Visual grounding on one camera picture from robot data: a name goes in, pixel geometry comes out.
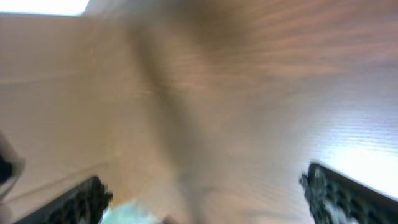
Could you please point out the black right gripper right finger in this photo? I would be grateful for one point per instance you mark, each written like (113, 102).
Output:
(336, 199)

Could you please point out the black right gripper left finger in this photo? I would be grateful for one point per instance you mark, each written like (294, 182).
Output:
(83, 204)

